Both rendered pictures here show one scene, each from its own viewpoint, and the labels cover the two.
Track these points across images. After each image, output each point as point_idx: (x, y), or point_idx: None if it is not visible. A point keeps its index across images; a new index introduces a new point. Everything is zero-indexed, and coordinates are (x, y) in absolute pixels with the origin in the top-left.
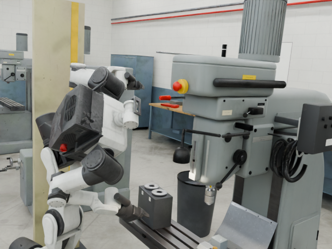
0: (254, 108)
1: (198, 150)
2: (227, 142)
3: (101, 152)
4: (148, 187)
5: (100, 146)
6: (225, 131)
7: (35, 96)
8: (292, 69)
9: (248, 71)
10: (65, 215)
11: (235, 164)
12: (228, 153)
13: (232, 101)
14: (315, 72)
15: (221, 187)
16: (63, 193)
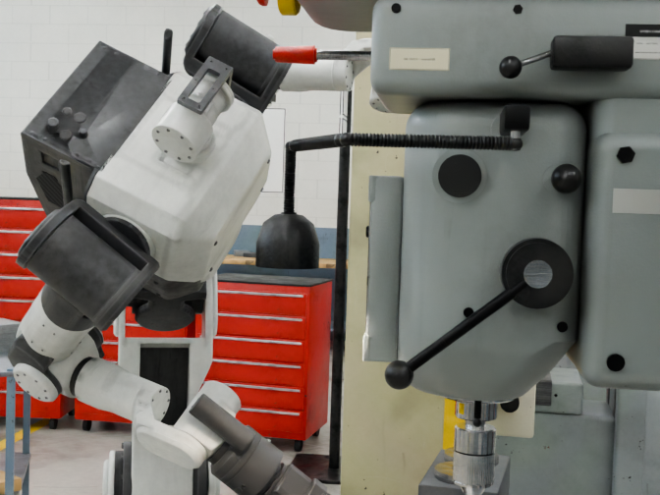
0: (564, 35)
1: (372, 239)
2: (457, 197)
3: (50, 213)
4: (453, 454)
5: (88, 207)
6: (446, 149)
7: (354, 203)
8: None
9: None
10: (138, 461)
11: (495, 299)
12: (475, 251)
13: (447, 10)
14: None
15: (398, 383)
16: (28, 350)
